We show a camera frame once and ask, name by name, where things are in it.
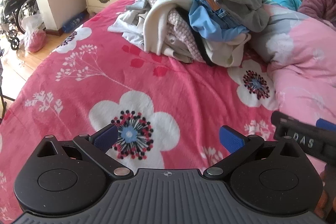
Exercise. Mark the white garment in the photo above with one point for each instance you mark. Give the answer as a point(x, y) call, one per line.
point(131, 22)

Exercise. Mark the cream fleece garment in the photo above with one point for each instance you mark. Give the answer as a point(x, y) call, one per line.
point(157, 24)

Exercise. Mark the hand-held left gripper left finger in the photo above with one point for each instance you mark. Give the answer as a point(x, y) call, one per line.
point(106, 138)

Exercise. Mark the pink floral blanket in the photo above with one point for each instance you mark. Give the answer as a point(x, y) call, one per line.
point(157, 98)

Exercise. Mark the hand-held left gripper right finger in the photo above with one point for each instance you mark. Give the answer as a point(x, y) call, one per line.
point(231, 138)

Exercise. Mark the ivory garment with black trim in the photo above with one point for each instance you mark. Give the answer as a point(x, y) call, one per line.
point(223, 53)

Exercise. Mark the pale pink floral quilt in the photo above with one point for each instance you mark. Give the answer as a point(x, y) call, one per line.
point(302, 56)

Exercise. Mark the plastic bag with pink contents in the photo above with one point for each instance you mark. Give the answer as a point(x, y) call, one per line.
point(35, 37)

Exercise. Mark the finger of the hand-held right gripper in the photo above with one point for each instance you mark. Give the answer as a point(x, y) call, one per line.
point(326, 125)

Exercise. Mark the blue water bottle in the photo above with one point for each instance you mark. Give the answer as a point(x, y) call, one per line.
point(73, 23)

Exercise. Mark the light blue garment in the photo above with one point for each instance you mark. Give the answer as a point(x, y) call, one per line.
point(199, 22)

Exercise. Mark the black wheelchair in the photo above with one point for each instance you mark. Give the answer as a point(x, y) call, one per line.
point(15, 43)

